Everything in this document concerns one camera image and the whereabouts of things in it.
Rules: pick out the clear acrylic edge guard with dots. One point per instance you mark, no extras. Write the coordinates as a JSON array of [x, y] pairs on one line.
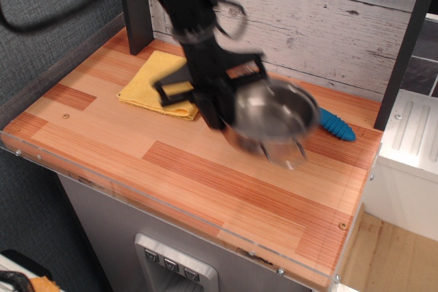
[[245, 205]]

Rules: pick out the dark gray left post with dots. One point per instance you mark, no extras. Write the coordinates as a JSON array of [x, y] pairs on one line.
[[138, 24]]

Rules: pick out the gray toy fridge cabinet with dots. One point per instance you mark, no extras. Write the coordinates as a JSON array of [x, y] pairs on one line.
[[111, 226]]

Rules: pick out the white toy sink unit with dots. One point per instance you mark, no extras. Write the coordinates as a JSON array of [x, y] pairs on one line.
[[402, 188]]

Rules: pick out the silver dispenser panel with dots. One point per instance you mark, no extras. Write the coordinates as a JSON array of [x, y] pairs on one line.
[[168, 269]]

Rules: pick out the blue handled metal fork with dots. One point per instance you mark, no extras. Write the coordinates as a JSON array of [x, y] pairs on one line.
[[336, 126]]

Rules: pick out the orange cloth item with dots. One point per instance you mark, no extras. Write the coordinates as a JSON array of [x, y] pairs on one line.
[[43, 284]]

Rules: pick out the dark gray post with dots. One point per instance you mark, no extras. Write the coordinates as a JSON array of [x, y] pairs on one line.
[[138, 24], [416, 20]]

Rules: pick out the dark gray right post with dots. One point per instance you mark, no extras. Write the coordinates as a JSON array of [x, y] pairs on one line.
[[416, 20]]

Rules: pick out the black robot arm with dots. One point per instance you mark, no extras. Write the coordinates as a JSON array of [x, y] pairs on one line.
[[194, 21]]

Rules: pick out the stainless steel pot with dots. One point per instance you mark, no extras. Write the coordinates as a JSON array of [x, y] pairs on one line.
[[273, 119]]

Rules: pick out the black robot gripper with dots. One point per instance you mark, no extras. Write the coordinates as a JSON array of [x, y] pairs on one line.
[[207, 69]]

